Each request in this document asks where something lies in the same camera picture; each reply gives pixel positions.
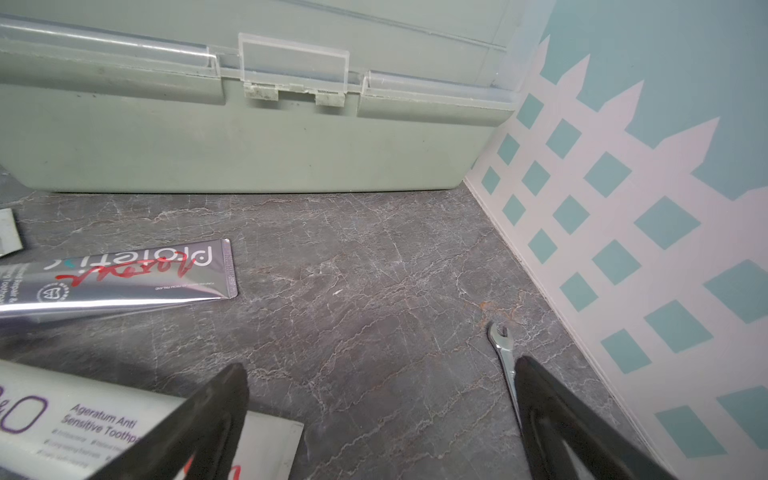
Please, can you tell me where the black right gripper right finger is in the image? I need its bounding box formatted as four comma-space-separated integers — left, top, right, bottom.
514, 356, 673, 479

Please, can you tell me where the green plastic storage box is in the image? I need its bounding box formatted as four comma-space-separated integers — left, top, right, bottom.
1, 1, 554, 193

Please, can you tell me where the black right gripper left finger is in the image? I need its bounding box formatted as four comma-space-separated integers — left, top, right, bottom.
91, 363, 249, 479

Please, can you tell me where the small silver wrench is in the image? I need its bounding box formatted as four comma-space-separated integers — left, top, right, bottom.
487, 322, 522, 429

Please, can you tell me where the silver purple Protetix toothpaste tube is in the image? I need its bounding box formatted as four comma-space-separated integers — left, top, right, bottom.
1, 239, 238, 333

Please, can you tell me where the white green cap toothpaste tube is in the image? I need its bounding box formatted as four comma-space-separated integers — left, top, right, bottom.
0, 208, 23, 257

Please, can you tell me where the white R&O purple cap tube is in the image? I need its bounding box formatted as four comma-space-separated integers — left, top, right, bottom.
1, 361, 304, 479

